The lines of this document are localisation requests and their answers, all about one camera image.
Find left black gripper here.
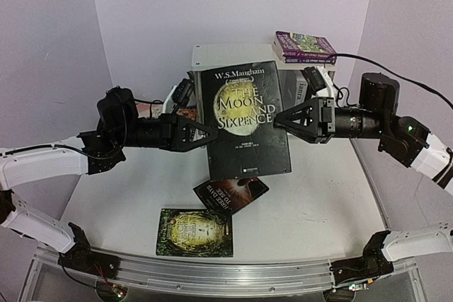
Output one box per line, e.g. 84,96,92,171
115,112,221,153

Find grey ianra book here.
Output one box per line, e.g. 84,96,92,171
279,70,312,110

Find black gold-circle book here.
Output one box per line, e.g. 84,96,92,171
197,61,292,180

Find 52-Storey Treehouse book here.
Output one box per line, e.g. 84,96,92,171
280,57,337,65

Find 117-Storey Treehouse book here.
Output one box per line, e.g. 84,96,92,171
272,31,336,59

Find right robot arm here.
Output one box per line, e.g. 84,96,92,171
274,66,452,286

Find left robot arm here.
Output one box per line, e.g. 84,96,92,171
1,87,217,272

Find patterned placemat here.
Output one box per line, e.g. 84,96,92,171
176,108,197,121

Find pink white plate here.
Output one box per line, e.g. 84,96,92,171
136,103,163,118

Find dark Days book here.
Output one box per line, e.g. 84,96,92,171
193,178,269,215

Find white two-tier shelf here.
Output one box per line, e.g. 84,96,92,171
190,43,337,119

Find green Alice book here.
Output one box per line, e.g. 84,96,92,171
156,209,234,258

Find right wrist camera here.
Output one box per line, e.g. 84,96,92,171
302,66,337,99

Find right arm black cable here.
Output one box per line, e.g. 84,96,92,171
334,53,453,110

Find aluminium front rail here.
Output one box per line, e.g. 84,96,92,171
31,245,422,291

